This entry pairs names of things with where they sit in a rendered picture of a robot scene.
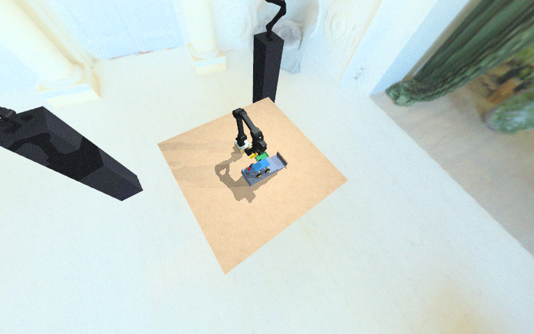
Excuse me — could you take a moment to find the blue wheeled trolley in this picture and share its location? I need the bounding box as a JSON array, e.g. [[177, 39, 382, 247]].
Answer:
[[247, 158, 270, 178]]

